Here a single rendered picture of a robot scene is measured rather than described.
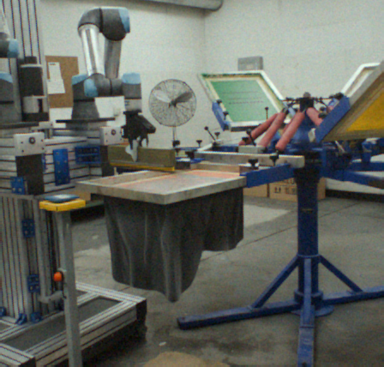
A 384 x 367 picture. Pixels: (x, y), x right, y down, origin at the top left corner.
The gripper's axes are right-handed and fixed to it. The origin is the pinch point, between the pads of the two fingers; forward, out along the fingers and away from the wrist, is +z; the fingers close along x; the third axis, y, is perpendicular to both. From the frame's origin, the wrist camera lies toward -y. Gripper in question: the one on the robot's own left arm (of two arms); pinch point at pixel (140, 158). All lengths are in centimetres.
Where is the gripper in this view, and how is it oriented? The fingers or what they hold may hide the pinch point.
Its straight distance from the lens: 213.6
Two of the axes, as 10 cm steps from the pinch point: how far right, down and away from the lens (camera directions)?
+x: -6.9, 1.4, -7.0
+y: -7.2, -0.8, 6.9
